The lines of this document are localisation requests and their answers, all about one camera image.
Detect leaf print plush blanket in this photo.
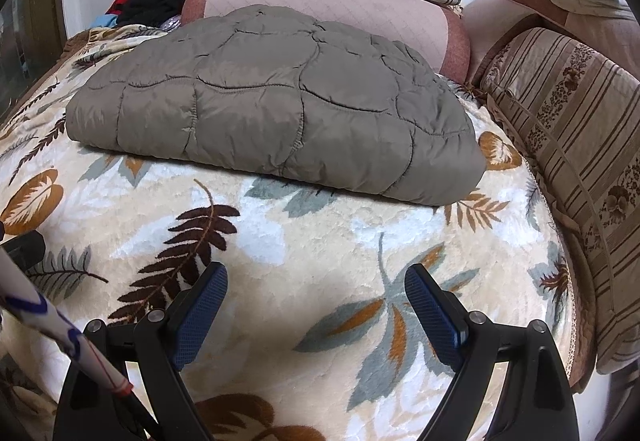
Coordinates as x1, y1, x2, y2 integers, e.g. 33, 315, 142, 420
0, 23, 596, 441

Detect olive grey quilted jacket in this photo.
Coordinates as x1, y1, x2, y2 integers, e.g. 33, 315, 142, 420
65, 4, 488, 206

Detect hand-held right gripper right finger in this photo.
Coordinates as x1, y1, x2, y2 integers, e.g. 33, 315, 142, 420
404, 265, 581, 441

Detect pink quilted cushion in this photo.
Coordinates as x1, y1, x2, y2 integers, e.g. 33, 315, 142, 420
180, 0, 472, 84

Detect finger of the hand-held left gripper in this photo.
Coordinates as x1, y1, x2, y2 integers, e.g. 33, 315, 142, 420
0, 229, 47, 272

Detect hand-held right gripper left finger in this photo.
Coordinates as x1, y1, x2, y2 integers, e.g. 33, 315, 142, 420
52, 262, 229, 441

